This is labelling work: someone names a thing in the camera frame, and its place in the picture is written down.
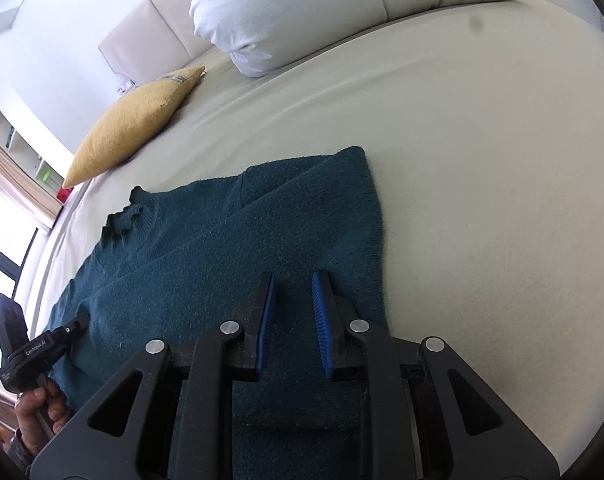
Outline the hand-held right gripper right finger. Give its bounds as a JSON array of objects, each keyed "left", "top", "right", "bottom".
[{"left": 311, "top": 270, "right": 563, "bottom": 480}]

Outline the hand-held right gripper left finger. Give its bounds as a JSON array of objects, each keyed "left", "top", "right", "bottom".
[{"left": 29, "top": 271, "right": 277, "bottom": 480}]

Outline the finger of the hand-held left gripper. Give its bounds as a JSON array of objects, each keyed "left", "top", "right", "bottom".
[{"left": 56, "top": 310, "right": 91, "bottom": 347}]

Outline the dark teal knit sweater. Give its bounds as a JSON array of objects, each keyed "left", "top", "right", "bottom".
[{"left": 46, "top": 146, "right": 389, "bottom": 480}]

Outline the person's left forearm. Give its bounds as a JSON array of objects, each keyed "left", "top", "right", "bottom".
[{"left": 4, "top": 427, "right": 40, "bottom": 477}]

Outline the person's left hand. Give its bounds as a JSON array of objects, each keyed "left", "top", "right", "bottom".
[{"left": 14, "top": 379, "right": 75, "bottom": 442}]

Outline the black framed window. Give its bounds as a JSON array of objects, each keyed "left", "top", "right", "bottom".
[{"left": 0, "top": 172, "right": 40, "bottom": 376}]

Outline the beige curtain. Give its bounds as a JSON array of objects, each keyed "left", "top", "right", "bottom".
[{"left": 0, "top": 125, "right": 62, "bottom": 233}]

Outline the white shelf unit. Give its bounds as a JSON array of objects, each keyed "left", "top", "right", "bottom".
[{"left": 0, "top": 87, "right": 65, "bottom": 196}]

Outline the bed with cream sheet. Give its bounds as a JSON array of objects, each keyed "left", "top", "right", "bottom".
[{"left": 16, "top": 0, "right": 604, "bottom": 480}]

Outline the yellow pillow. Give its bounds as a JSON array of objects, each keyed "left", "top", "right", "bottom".
[{"left": 62, "top": 64, "right": 207, "bottom": 189}]

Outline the beige padded headboard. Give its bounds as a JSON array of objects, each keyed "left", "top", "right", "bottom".
[{"left": 98, "top": 0, "right": 217, "bottom": 83}]

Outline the white pillow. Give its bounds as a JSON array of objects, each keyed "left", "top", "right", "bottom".
[{"left": 189, "top": 0, "right": 524, "bottom": 78}]

